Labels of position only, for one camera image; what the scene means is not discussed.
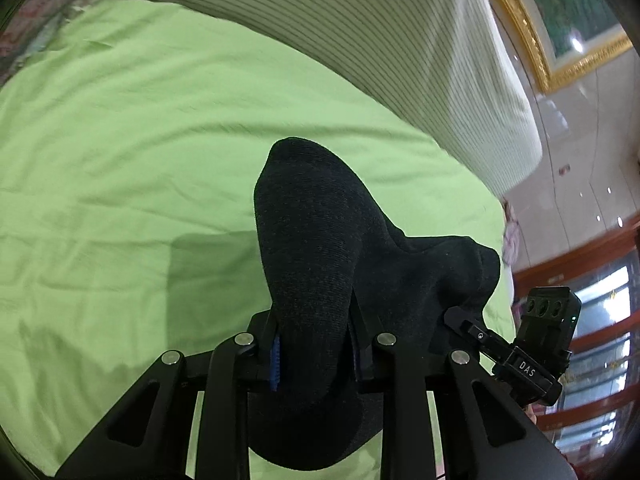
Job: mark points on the gold framed floral painting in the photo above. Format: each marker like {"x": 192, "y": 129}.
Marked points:
{"x": 575, "y": 10}

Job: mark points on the wooden framed glass cabinet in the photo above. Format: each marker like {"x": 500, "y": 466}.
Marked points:
{"x": 600, "y": 256}

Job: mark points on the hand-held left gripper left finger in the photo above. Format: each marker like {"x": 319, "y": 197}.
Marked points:
{"x": 274, "y": 360}

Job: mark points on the pink floral pillow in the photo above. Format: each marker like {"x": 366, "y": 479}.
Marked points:
{"x": 511, "y": 235}

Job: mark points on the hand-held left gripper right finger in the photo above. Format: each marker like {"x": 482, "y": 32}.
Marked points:
{"x": 367, "y": 365}

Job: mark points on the white striped pillow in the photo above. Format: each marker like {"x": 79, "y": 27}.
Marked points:
{"x": 400, "y": 60}

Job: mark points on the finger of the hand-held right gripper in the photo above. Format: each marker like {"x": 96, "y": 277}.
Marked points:
{"x": 475, "y": 335}

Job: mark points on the green bed sheet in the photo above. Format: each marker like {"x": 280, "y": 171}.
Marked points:
{"x": 125, "y": 160}

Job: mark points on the black pants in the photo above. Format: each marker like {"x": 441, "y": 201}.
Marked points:
{"x": 310, "y": 235}

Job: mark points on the floral patterned cloth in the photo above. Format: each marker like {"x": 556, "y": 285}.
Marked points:
{"x": 30, "y": 25}

